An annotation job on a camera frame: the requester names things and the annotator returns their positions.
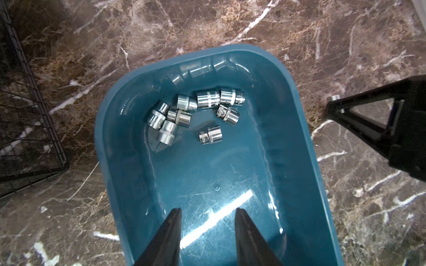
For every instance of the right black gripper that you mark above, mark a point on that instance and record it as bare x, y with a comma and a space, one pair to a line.
402, 140

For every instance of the chrome socket one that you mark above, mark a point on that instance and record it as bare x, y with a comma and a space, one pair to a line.
166, 134

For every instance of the chrome socket eight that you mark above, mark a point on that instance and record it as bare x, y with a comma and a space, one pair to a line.
211, 135

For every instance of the chrome socket six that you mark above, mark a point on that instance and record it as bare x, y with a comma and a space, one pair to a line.
229, 96

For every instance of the black wire mesh organizer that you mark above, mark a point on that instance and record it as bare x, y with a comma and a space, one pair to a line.
30, 148

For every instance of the chrome socket three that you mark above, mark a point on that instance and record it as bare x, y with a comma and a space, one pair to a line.
179, 117

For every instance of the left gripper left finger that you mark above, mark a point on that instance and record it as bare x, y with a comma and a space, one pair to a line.
164, 248

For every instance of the chrome socket seven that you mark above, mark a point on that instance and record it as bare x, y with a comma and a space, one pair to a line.
228, 114

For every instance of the chrome socket two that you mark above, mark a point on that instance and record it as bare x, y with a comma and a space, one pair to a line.
157, 115

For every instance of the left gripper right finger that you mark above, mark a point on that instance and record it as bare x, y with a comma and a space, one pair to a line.
251, 247

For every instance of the chrome socket four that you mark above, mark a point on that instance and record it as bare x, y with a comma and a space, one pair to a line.
186, 103

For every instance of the teal plastic storage box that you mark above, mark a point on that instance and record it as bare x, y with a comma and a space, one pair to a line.
265, 164

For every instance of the chrome socket five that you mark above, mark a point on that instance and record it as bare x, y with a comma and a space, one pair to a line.
208, 99

